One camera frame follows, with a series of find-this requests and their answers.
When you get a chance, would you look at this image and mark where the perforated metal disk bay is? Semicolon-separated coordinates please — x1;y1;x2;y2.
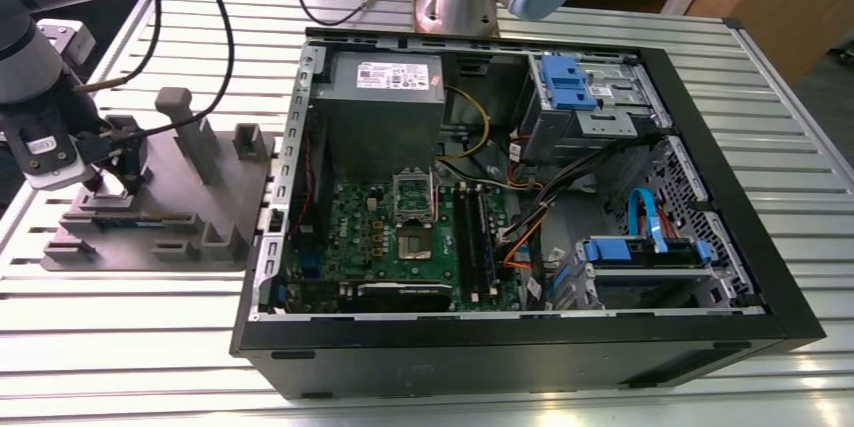
546;236;762;313

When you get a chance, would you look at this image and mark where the black cable brass connector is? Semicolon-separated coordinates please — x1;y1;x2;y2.
71;0;166;94

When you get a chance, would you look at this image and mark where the black camera cable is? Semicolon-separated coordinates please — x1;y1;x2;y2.
99;0;235;141

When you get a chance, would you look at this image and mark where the green motherboard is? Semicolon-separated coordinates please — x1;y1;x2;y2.
286;166;529;313

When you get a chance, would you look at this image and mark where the red black twisted wire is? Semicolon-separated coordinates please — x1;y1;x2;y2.
300;139;322;228

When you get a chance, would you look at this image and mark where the blue plastic drive carrier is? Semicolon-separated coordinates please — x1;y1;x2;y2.
541;54;599;111

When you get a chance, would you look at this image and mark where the grey metal drive cage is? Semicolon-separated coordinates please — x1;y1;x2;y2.
519;51;673;163

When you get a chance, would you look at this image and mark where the black open PC case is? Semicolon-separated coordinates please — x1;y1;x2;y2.
230;25;829;401

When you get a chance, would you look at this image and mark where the black RAM slot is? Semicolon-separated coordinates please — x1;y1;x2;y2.
451;182;477;301

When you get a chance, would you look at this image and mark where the metal socket cover frame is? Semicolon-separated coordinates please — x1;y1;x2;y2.
391;169;437;226

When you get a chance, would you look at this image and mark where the dark installed RAM stick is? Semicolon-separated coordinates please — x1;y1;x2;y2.
466;184;502;298

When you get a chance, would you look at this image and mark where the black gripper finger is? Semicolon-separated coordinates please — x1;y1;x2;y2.
83;162;107;197
120;139;154;198

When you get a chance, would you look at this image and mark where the black cable bundle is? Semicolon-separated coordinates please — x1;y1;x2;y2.
497;134;669;243

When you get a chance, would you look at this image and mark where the yellow power wire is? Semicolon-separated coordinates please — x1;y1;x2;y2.
437;84;493;163

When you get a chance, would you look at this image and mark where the black graphics card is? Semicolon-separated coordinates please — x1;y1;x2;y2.
337;280;455;313

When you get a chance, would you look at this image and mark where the blue data wire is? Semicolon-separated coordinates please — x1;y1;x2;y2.
626;186;669;256

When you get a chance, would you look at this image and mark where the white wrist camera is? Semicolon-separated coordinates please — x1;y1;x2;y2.
18;129;92;192
36;20;95;64

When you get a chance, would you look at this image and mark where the grey parts rack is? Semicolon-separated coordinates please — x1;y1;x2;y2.
39;86;279;273

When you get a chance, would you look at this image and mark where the grey power supply white label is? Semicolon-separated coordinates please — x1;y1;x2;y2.
311;50;447;183

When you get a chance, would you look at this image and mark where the blue RAM stick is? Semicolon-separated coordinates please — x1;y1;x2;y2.
92;216;168;229

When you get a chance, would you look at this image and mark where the brown wooden cabinet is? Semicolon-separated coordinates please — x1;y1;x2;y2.
686;0;854;83

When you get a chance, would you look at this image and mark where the hard disk in blue carrier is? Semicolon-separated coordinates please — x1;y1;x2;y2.
577;236;715;268

